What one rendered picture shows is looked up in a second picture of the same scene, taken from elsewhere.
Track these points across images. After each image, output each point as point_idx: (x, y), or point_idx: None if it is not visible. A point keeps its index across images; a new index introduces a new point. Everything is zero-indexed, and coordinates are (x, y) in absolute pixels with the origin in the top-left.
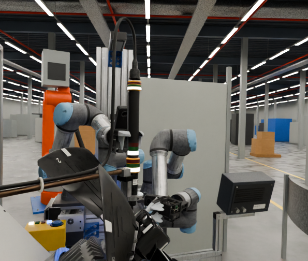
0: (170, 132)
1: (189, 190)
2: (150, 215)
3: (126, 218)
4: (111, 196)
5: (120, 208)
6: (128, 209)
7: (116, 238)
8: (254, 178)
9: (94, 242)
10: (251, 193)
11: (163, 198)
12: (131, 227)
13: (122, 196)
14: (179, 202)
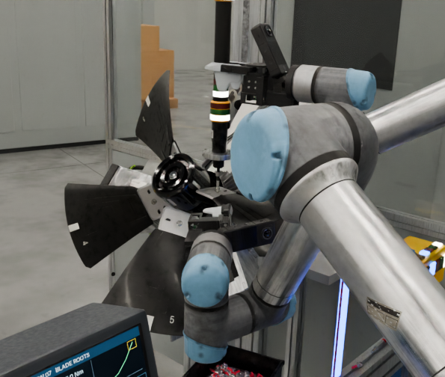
0: (348, 124)
1: (202, 247)
2: (188, 174)
3: (160, 119)
4: (158, 91)
5: (159, 106)
6: (166, 118)
7: (149, 115)
8: None
9: (223, 176)
10: None
11: (223, 214)
12: (165, 136)
13: (166, 104)
14: (190, 219)
